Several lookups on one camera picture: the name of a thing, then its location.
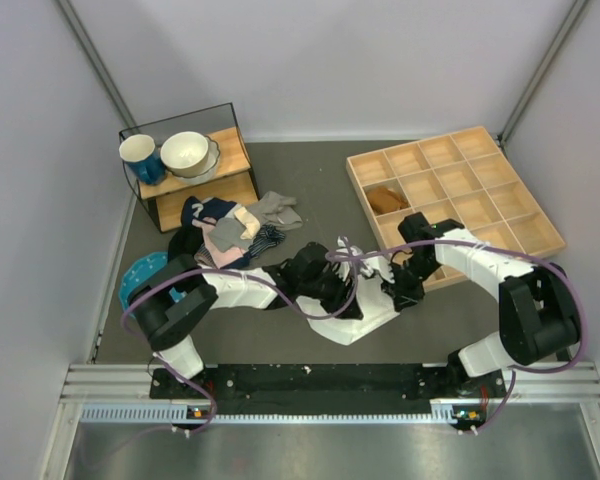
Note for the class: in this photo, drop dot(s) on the pink underwear navy trim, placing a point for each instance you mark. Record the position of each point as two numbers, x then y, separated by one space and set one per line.
233 258

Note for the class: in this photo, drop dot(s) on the black underwear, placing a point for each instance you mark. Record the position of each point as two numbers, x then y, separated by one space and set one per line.
186 241

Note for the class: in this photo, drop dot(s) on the black wire wooden shelf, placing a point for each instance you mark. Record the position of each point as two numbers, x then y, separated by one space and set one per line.
233 181

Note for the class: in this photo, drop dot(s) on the blue white mug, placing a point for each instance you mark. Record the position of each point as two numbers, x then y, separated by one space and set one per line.
138 152

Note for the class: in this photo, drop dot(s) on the white ceramic bowl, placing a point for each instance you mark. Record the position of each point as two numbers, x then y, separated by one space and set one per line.
185 154

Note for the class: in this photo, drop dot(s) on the navy striped underwear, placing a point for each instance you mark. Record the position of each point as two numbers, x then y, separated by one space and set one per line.
267 237

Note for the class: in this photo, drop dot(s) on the white scalloped bowl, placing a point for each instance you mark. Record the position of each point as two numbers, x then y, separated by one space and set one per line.
211 167

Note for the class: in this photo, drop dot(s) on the cream underwear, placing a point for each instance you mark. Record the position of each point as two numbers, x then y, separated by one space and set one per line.
250 223

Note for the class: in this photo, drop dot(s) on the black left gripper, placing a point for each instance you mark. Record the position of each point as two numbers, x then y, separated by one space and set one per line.
341 294

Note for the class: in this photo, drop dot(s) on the wooden compartment tray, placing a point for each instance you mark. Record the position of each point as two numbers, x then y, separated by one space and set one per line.
462 175

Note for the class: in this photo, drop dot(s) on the brown rolled underwear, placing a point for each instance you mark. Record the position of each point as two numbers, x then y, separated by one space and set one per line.
383 200

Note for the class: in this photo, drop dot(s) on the teal polka dot plate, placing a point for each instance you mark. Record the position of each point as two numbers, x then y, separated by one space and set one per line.
139 272

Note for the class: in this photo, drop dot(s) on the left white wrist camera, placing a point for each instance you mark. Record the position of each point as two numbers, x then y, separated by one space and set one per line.
345 255

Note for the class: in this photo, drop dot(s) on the aluminium frame rail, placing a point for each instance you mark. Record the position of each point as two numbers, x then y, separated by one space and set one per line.
150 395

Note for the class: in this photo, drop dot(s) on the navy blue underwear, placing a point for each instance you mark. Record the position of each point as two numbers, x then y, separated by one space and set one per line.
195 209

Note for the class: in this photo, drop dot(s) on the white underwear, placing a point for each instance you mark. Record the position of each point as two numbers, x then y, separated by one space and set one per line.
377 307

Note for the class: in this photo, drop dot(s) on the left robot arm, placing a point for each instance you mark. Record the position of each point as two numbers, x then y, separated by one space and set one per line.
170 303

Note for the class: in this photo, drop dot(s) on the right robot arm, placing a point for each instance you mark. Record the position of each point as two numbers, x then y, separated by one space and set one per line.
537 313

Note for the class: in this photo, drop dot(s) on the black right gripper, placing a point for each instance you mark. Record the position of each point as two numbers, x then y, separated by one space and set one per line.
401 295

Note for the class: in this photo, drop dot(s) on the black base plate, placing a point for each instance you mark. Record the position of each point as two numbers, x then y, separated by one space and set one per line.
333 389

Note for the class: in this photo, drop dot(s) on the taupe grey underwear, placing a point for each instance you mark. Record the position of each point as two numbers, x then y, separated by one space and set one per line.
276 210

